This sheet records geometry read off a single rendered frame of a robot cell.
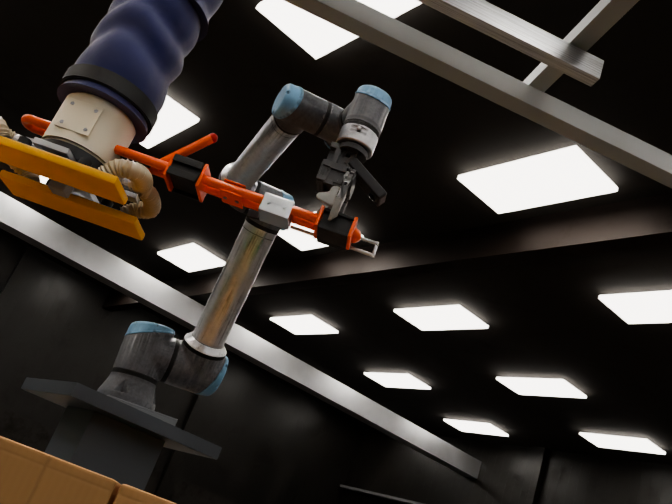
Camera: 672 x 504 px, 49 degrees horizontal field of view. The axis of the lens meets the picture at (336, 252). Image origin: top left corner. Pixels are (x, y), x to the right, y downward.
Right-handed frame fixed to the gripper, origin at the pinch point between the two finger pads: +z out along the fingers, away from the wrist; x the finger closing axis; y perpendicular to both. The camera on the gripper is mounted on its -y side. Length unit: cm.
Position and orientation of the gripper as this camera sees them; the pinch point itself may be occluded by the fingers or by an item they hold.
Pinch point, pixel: (332, 227)
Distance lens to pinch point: 161.3
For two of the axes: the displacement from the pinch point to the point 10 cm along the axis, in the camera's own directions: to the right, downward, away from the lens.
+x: 0.3, -3.9, -9.2
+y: -9.4, -3.2, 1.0
